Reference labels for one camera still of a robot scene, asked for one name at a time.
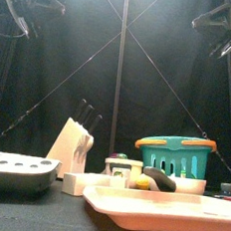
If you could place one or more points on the small grey toy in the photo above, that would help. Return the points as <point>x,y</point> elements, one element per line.
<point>229,187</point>

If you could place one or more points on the white toy knife block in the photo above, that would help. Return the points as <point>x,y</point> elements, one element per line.
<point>68,146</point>

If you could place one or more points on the white toy bowl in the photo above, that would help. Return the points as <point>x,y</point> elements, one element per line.
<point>190,186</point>

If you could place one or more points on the dark grey toy utensil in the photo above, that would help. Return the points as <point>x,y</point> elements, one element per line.
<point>161,179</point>

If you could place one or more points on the small red toy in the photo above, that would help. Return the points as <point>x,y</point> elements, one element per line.
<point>226,198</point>

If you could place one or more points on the purple toy eggplant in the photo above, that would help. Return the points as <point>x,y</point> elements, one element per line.
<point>118,155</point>

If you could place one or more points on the grey toy kitchen scale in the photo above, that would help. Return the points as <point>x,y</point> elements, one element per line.
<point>15,173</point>

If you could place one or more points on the yellow toy corn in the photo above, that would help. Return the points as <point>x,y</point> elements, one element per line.
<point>142,182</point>

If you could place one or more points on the small white picture box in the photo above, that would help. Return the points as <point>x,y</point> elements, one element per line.
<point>119,178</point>

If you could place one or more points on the large plastic serving tray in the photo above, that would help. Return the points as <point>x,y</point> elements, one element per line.
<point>165,210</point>

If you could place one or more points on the white rectangular block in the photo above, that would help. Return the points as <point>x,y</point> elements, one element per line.
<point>81,183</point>

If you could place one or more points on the grey metal frame pole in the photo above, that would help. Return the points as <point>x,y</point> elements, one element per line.
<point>117,87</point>

